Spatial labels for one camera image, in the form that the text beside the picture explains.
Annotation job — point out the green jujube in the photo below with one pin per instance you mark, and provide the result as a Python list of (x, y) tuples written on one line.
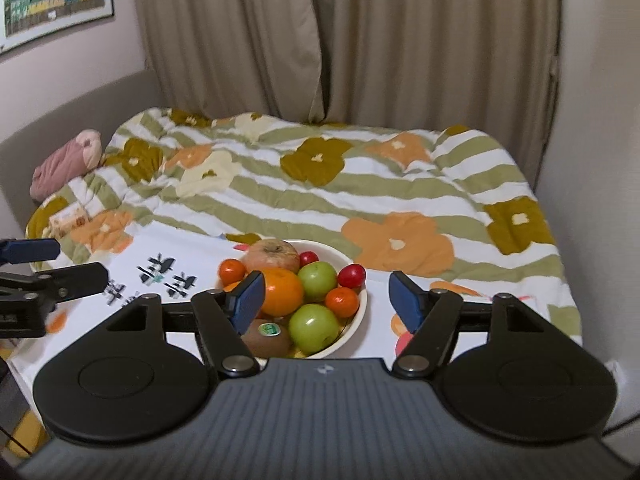
[(317, 281), (313, 327)]

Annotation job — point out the pink plush pillow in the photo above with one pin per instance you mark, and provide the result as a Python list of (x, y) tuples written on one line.
[(60, 170)]

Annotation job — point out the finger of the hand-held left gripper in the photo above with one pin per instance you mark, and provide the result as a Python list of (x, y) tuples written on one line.
[(30, 250), (75, 277)]

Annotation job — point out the red cherry tomato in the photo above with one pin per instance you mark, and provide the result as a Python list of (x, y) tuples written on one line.
[(351, 275), (308, 258)]

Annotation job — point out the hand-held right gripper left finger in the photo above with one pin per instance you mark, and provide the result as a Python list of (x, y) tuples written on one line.
[(250, 300)]

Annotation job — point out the orange patterned box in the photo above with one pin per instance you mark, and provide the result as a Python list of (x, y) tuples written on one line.
[(70, 220)]

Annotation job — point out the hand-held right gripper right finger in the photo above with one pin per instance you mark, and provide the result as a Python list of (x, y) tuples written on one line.
[(405, 305)]

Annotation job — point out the orange red tomato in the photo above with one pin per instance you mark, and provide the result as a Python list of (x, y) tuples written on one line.
[(342, 301), (231, 271)]

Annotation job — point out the grey bed headboard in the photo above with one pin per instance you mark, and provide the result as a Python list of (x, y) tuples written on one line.
[(75, 110)]

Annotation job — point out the beige curtain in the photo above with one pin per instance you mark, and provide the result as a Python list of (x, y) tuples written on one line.
[(400, 35)]

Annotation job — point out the floral striped blanket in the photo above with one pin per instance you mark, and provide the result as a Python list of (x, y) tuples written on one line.
[(400, 185)]

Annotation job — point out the small orange citrus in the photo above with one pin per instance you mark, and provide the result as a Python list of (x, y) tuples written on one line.
[(230, 287)]

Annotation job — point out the large orange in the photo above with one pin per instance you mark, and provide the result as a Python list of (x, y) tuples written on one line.
[(282, 292)]

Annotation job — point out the brown kiwi with sticker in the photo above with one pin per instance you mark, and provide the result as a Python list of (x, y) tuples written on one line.
[(262, 342)]

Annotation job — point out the white duck print plate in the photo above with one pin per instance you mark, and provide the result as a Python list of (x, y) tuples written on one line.
[(332, 256)]

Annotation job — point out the pale red apple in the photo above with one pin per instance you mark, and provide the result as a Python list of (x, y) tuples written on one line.
[(270, 256)]

